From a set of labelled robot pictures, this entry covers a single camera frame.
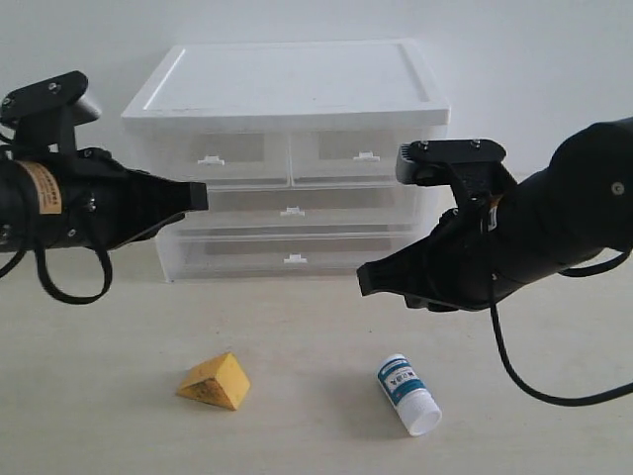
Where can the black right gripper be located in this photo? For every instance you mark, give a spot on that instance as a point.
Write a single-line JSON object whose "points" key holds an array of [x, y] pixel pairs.
{"points": [[471, 258]]}

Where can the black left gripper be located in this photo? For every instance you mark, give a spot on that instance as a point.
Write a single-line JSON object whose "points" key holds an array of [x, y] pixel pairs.
{"points": [[104, 202]]}

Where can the clear drawer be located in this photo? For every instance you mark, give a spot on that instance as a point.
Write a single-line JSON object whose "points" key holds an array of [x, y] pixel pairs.
{"points": [[394, 205], [348, 158], [219, 160], [196, 257]]}

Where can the white blue-labelled bottle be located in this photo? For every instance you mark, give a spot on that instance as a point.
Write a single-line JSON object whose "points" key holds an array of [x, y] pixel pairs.
{"points": [[408, 395]]}

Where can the yellow wedge block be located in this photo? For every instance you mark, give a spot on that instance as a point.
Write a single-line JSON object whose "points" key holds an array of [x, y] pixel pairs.
{"points": [[220, 382]]}

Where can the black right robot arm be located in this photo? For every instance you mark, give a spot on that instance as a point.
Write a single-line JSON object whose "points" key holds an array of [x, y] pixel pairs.
{"points": [[578, 205]]}

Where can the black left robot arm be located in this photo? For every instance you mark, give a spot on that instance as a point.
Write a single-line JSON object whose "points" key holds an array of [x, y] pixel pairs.
{"points": [[29, 195]]}

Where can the white plastic drawer cabinet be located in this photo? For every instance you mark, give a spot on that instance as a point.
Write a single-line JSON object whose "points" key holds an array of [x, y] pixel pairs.
{"points": [[285, 89]]}

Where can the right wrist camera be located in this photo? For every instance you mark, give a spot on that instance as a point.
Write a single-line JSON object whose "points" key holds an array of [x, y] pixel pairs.
{"points": [[472, 168]]}

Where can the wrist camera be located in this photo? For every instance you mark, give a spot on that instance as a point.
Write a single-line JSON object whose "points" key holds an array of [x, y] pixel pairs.
{"points": [[47, 112], [472, 168]]}

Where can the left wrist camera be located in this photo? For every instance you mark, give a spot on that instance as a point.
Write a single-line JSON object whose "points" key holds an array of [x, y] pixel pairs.
{"points": [[47, 112]]}

